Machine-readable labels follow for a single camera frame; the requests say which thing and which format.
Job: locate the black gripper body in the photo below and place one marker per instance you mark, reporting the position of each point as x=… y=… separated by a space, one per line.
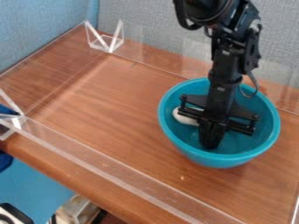
x=210 y=100

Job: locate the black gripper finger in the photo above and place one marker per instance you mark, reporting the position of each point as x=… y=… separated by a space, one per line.
x=206 y=133
x=219 y=130

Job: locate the white brown toy mushroom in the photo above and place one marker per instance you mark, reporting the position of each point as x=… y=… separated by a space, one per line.
x=183 y=119

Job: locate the blue plastic bowl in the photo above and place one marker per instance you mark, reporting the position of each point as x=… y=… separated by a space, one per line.
x=238 y=148

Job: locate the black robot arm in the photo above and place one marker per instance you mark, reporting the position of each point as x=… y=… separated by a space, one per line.
x=231 y=23

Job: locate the clear acrylic front barrier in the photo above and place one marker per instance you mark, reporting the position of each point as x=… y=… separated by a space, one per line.
x=147 y=188

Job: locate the blue cloth object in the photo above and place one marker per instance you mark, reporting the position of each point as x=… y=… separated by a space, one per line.
x=6 y=159

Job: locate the black white device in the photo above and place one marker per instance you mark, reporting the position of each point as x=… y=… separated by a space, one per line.
x=12 y=216

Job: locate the metal table leg frame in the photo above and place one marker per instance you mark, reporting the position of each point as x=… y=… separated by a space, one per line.
x=76 y=211

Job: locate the clear acrylic left bracket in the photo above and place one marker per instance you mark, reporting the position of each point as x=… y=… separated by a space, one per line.
x=11 y=121

